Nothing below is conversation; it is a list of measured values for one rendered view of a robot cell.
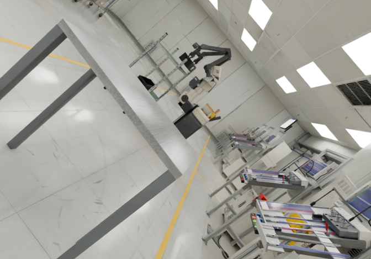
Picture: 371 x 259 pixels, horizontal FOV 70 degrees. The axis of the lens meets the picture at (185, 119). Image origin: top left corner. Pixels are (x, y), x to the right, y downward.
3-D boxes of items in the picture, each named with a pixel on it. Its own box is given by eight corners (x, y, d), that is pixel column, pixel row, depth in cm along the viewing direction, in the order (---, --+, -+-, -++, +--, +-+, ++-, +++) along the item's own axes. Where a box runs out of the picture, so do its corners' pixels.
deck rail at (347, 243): (266, 238, 206) (267, 230, 205) (266, 237, 208) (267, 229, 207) (365, 249, 196) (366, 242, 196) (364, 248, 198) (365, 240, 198)
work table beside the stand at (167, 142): (12, 143, 150) (116, 49, 139) (83, 245, 143) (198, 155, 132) (-80, 153, 105) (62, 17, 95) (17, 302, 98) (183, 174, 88)
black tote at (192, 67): (186, 67, 352) (192, 62, 351) (178, 57, 353) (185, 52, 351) (190, 72, 409) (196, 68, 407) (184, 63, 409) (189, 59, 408)
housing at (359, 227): (358, 249, 199) (360, 231, 198) (331, 221, 247) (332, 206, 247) (370, 250, 198) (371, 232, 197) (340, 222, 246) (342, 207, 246)
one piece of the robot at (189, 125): (179, 144, 416) (221, 111, 405) (173, 150, 362) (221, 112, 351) (166, 127, 417) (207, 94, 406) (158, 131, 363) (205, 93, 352)
